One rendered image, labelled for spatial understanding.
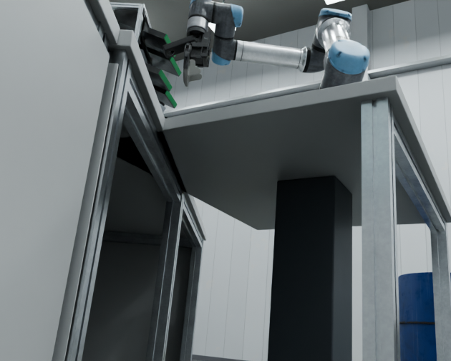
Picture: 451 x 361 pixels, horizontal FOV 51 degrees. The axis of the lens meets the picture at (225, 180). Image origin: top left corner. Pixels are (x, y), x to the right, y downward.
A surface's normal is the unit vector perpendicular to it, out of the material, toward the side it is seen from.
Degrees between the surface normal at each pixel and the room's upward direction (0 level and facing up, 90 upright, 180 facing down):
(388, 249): 90
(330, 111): 180
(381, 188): 90
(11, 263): 90
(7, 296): 90
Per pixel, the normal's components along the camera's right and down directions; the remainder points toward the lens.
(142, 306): -0.04, -0.32
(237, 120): -0.09, 0.94
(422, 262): -0.50, -0.32
